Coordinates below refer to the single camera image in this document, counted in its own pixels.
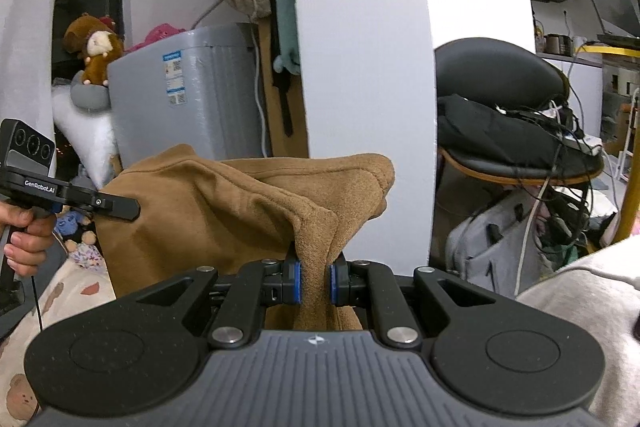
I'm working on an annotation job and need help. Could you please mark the grey plush cushion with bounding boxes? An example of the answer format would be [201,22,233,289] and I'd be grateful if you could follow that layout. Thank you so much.
[70,72,114,110]

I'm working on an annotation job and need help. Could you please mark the teddy bear in blue shirt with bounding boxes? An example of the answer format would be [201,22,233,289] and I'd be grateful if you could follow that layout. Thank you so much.
[52,207,99,254]

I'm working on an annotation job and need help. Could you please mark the black chair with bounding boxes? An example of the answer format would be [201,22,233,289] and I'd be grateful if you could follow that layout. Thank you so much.
[433,38,607,188]

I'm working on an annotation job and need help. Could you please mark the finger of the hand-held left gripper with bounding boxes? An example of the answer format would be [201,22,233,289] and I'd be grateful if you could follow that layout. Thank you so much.
[93,192,142,223]

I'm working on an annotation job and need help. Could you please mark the black jacket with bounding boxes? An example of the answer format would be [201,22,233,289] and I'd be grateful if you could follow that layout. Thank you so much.
[437,96,584,168]

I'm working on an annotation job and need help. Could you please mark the brown plush hamster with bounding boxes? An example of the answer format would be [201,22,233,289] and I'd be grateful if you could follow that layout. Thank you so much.
[63,13,126,88]

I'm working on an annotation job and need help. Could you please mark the person's left hand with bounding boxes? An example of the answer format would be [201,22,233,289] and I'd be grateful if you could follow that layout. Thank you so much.
[0,201,56,279]

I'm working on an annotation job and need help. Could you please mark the black hanging strap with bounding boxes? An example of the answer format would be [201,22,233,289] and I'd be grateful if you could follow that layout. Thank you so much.
[257,0,294,138]

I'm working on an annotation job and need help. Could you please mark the grey washing machine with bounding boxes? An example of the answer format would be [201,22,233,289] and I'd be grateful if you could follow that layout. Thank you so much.
[107,23,267,168]

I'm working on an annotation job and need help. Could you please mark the colourful patterned cloth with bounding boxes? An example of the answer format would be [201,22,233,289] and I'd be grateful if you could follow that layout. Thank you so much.
[67,243,107,276]

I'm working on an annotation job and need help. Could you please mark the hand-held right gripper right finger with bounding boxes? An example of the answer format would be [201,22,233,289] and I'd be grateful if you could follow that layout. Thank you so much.
[329,254,497,349]

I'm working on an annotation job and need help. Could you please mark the white cable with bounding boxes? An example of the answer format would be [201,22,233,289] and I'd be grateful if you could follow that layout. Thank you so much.
[249,27,270,158]

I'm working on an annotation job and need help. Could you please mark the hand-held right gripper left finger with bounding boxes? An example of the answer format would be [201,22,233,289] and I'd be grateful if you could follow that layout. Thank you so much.
[135,243,303,349]

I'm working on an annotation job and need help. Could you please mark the grey backpack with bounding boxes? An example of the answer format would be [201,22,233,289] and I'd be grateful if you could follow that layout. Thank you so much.
[445,201,547,299]

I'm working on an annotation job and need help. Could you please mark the brown printed t-shirt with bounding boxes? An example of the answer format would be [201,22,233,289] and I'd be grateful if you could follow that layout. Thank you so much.
[95,144,397,334]

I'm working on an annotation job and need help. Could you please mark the clear plastic bags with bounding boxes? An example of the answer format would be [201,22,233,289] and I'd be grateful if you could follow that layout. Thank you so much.
[51,84,119,188]

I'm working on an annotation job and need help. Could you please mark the person's grey trousers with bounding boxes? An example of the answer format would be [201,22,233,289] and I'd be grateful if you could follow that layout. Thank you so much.
[515,234,640,427]

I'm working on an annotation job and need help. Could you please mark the bear print bed sheet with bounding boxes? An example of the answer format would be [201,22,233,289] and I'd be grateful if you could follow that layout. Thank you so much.
[0,256,119,424]

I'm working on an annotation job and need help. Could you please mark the bundle of black cables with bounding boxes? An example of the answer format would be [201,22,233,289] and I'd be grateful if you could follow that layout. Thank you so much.
[500,97,602,254]

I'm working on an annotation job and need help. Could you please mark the pink cloth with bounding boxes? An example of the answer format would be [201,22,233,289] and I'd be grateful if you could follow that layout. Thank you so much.
[131,23,189,54]

